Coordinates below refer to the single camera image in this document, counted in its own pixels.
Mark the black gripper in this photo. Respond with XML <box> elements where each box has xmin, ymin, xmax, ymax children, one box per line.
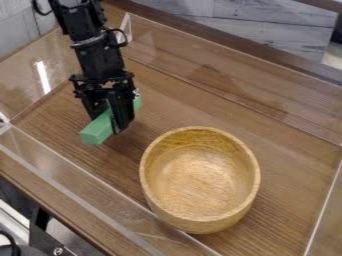
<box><xmin>70</xmin><ymin>33</ymin><xmax>137</xmax><ymax>134</ymax></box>

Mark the green rectangular block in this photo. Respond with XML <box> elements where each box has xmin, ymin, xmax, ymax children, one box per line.
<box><xmin>79</xmin><ymin>94</ymin><xmax>145</xmax><ymax>146</ymax></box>

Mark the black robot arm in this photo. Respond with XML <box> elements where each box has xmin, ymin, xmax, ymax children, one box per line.
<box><xmin>48</xmin><ymin>0</ymin><xmax>137</xmax><ymax>133</ymax></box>

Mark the brown wooden bowl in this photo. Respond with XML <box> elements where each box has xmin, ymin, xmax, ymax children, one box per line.
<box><xmin>139</xmin><ymin>126</ymin><xmax>262</xmax><ymax>234</ymax></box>

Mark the black table leg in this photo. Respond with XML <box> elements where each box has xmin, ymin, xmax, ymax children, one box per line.
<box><xmin>30</xmin><ymin>208</ymin><xmax>51</xmax><ymax>249</ymax></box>

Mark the clear acrylic corner bracket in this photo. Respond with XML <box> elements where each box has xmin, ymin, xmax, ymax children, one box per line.
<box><xmin>116</xmin><ymin>13</ymin><xmax>133</xmax><ymax>43</ymax></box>

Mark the clear acrylic front wall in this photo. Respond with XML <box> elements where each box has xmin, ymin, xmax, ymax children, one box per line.
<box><xmin>0</xmin><ymin>124</ymin><xmax>222</xmax><ymax>256</ymax></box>

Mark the clear acrylic wall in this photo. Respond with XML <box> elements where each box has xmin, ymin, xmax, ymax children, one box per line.
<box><xmin>124</xmin><ymin>13</ymin><xmax>342</xmax><ymax>146</ymax></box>
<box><xmin>0</xmin><ymin>124</ymin><xmax>222</xmax><ymax>256</ymax></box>

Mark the clear acrylic back wall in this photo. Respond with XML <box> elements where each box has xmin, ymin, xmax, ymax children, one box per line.
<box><xmin>124</xmin><ymin>13</ymin><xmax>342</xmax><ymax>146</ymax></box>

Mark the black cable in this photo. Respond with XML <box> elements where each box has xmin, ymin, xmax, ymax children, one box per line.
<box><xmin>0</xmin><ymin>229</ymin><xmax>22</xmax><ymax>256</ymax></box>

